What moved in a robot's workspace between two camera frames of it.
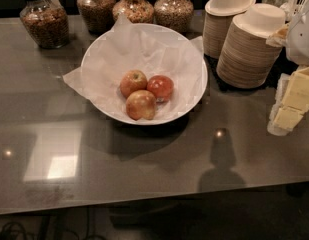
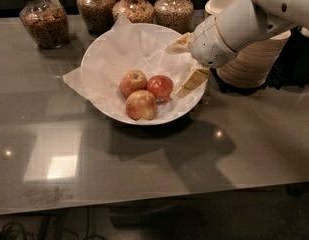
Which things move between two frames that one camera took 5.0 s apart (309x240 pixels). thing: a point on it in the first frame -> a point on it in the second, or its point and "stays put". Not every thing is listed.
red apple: x=161 y=86 stays put
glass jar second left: x=97 y=7 stays put
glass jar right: x=174 y=10 stays put
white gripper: x=302 y=37 -> x=208 y=44
